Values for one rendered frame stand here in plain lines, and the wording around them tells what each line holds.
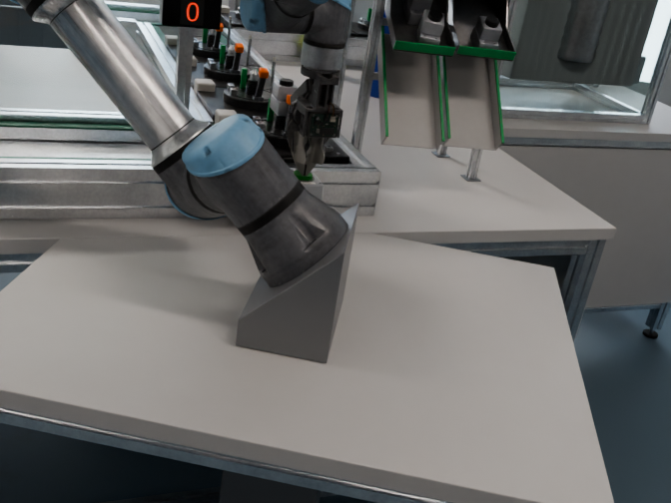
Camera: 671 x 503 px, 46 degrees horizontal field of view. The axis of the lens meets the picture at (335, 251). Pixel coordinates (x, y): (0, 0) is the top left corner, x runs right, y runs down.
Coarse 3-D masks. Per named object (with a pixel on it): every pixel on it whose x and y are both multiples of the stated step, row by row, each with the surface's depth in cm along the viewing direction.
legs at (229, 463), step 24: (0, 408) 104; (48, 432) 104; (72, 432) 103; (96, 432) 103; (120, 432) 102; (168, 456) 103; (192, 456) 102; (216, 456) 102; (240, 480) 129; (264, 480) 128; (288, 480) 102; (312, 480) 101; (336, 480) 101
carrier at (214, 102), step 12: (252, 72) 189; (204, 84) 194; (228, 84) 191; (252, 84) 189; (204, 96) 191; (216, 96) 193; (228, 96) 188; (240, 96) 188; (252, 96) 190; (264, 96) 191; (216, 108) 184; (228, 108) 185; (240, 108) 186; (252, 108) 186; (264, 108) 187
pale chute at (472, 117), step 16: (448, 64) 183; (464, 64) 184; (480, 64) 185; (496, 64) 181; (448, 80) 182; (464, 80) 183; (480, 80) 184; (496, 80) 180; (448, 96) 180; (464, 96) 181; (480, 96) 182; (496, 96) 179; (448, 112) 174; (464, 112) 180; (480, 112) 181; (496, 112) 179; (448, 128) 173; (464, 128) 179; (480, 128) 180; (496, 128) 178; (448, 144) 176; (464, 144) 177; (480, 144) 178; (496, 144) 178
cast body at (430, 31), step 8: (424, 16) 163; (432, 16) 162; (440, 16) 162; (424, 24) 162; (432, 24) 162; (440, 24) 162; (424, 32) 164; (432, 32) 164; (440, 32) 163; (416, 40) 167; (424, 40) 164; (432, 40) 164
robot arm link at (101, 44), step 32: (32, 0) 113; (64, 0) 114; (96, 0) 117; (64, 32) 116; (96, 32) 116; (96, 64) 117; (128, 64) 118; (128, 96) 119; (160, 96) 120; (160, 128) 120; (192, 128) 121; (160, 160) 121
